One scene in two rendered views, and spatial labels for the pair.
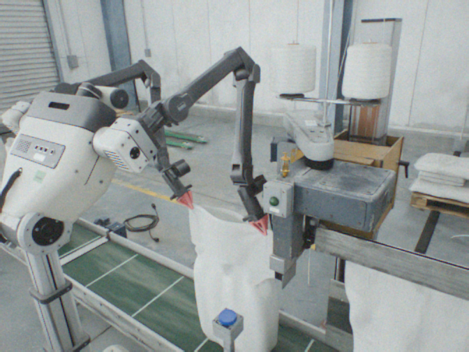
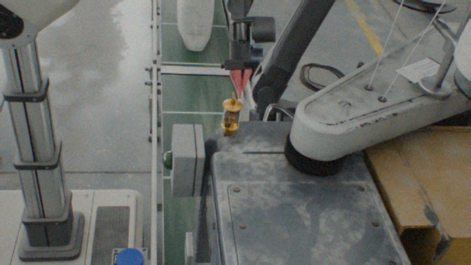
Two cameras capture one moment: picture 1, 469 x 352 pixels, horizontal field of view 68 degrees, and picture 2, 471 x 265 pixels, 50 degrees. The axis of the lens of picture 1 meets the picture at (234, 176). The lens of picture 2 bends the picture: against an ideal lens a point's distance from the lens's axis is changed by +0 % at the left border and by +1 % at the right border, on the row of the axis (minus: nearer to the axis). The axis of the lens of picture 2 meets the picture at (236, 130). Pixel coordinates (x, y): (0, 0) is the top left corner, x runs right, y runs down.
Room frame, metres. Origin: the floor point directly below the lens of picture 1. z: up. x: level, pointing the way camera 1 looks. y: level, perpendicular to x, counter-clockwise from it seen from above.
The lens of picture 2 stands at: (0.52, -0.55, 1.82)
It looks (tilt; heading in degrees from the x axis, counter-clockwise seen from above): 39 degrees down; 41
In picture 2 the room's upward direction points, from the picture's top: 9 degrees clockwise
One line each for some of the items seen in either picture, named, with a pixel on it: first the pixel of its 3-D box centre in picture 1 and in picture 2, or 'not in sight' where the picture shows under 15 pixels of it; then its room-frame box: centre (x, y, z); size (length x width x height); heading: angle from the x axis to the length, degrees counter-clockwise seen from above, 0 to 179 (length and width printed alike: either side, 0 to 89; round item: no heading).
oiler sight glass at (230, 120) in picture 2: (285, 164); (230, 115); (0.96, -0.15, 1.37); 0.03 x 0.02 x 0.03; 54
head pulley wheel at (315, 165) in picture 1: (319, 160); (315, 149); (1.02, -0.27, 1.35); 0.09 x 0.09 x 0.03
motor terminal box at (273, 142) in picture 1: (279, 151); not in sight; (1.43, -0.20, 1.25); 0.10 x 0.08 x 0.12; 169
